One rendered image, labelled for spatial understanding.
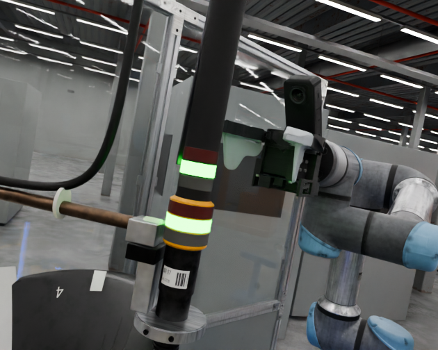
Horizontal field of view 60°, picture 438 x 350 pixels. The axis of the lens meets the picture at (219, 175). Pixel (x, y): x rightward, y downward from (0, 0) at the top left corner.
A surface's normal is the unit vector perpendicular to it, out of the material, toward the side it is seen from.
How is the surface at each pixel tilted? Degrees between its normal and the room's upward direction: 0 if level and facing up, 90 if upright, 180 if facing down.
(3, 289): 50
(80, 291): 43
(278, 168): 90
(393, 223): 38
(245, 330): 90
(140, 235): 90
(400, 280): 90
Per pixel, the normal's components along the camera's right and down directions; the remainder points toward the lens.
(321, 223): -0.48, -0.04
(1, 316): 0.64, -0.51
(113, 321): 0.10, -0.73
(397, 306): 0.31, 0.11
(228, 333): 0.69, 0.16
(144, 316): 0.18, -0.98
